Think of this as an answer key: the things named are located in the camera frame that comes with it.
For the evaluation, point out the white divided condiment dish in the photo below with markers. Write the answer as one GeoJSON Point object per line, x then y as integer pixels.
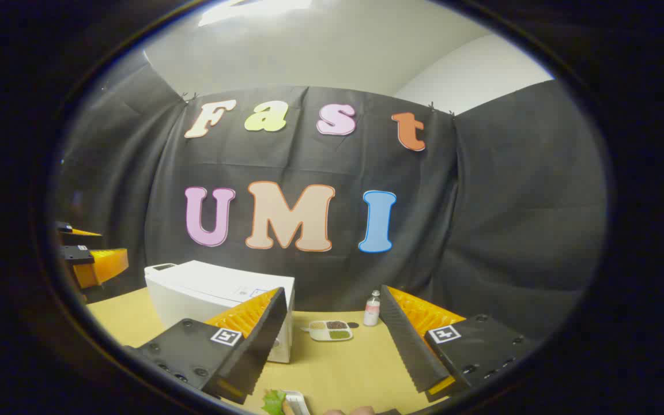
{"type": "Point", "coordinates": [331, 331]}

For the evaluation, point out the white rectangular tray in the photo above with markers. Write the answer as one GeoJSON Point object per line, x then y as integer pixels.
{"type": "Point", "coordinates": [298, 403]}

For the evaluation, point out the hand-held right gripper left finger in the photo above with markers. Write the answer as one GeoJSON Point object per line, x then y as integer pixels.
{"type": "Point", "coordinates": [263, 346]}

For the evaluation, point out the white microwave oven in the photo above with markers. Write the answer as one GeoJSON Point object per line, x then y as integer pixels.
{"type": "Point", "coordinates": [193, 297]}

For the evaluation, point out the lettuce sandwich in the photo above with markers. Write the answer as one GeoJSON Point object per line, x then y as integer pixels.
{"type": "Point", "coordinates": [274, 402]}

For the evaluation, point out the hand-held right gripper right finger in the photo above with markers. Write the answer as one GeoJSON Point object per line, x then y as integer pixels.
{"type": "Point", "coordinates": [404, 346]}

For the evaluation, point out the small clear bottle pink label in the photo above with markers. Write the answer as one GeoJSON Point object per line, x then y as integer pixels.
{"type": "Point", "coordinates": [372, 311]}

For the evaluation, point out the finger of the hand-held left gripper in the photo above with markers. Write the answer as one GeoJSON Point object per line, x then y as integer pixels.
{"type": "Point", "coordinates": [101, 266]}
{"type": "Point", "coordinates": [81, 236]}

